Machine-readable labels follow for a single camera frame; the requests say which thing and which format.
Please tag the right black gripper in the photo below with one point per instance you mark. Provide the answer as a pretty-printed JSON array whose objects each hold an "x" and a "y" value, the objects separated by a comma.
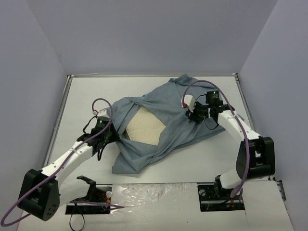
[{"x": 192, "y": 115}]

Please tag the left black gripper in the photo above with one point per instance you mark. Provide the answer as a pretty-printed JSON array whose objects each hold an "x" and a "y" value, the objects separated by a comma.
[{"x": 112, "y": 135}]

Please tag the striped pillowcase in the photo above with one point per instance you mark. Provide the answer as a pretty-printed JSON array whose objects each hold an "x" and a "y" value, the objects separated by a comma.
[{"x": 164, "y": 102}]

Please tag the cream white pillow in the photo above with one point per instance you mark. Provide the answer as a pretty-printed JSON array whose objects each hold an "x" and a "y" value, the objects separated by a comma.
[{"x": 145, "y": 127}]

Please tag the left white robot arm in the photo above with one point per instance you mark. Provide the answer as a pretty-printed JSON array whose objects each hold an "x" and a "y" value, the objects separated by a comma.
[{"x": 44, "y": 191}]

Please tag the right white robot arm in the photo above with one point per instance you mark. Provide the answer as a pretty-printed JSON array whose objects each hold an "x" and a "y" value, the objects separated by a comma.
[{"x": 256, "y": 155}]

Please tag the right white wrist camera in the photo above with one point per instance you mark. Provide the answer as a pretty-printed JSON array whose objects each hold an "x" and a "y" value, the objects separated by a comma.
[{"x": 188, "y": 102}]

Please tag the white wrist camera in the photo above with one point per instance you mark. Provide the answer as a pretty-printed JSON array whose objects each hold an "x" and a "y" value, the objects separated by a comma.
[
  {"x": 188, "y": 102},
  {"x": 103, "y": 113}
]

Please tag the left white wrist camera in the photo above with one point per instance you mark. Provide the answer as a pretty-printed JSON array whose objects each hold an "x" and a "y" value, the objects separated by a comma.
[{"x": 103, "y": 113}]

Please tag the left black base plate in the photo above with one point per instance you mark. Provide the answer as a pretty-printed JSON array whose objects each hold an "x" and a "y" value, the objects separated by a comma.
[{"x": 102, "y": 194}]

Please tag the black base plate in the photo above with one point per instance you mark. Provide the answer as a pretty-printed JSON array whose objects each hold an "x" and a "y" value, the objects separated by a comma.
[
  {"x": 102, "y": 194},
  {"x": 211, "y": 202}
]

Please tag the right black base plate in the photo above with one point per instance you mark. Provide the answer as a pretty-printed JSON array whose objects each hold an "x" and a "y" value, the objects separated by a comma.
[{"x": 211, "y": 202}]

